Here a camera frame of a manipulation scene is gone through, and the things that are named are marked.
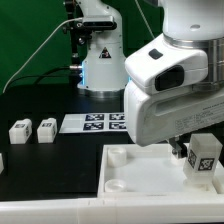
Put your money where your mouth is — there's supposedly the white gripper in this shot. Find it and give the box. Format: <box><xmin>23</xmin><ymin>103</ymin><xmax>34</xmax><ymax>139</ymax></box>
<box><xmin>124</xmin><ymin>81</ymin><xmax>224</xmax><ymax>159</ymax></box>

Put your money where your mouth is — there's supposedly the white square tabletop part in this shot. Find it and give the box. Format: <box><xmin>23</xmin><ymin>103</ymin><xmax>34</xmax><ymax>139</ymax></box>
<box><xmin>98</xmin><ymin>144</ymin><xmax>224</xmax><ymax>197</ymax></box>

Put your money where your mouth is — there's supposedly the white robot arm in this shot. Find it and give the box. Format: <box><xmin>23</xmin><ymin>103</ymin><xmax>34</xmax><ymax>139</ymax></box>
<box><xmin>77</xmin><ymin>0</ymin><xmax>224</xmax><ymax>146</ymax></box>

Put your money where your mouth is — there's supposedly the white L-shaped obstacle fence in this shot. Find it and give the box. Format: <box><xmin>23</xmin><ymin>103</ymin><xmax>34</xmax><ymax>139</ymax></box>
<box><xmin>0</xmin><ymin>197</ymin><xmax>224</xmax><ymax>224</ymax></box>

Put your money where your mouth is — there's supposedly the white sheet with tags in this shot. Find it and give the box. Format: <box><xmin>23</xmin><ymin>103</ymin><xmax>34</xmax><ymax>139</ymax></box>
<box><xmin>60</xmin><ymin>112</ymin><xmax>126</xmax><ymax>134</ymax></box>

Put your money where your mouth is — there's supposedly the white part at left edge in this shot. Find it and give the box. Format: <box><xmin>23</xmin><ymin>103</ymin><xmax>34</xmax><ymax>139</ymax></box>
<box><xmin>0</xmin><ymin>153</ymin><xmax>4</xmax><ymax>174</ymax></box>

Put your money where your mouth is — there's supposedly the black cable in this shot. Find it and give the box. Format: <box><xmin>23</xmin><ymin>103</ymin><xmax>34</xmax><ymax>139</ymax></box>
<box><xmin>6</xmin><ymin>67</ymin><xmax>72</xmax><ymax>86</ymax></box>

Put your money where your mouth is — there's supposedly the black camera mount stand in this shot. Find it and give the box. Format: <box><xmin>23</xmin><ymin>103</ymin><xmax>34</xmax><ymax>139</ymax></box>
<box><xmin>61</xmin><ymin>0</ymin><xmax>88</xmax><ymax>84</ymax></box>

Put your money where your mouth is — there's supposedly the white cable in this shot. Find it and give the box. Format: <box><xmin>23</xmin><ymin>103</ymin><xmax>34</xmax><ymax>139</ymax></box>
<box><xmin>1</xmin><ymin>0</ymin><xmax>158</xmax><ymax>94</ymax></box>

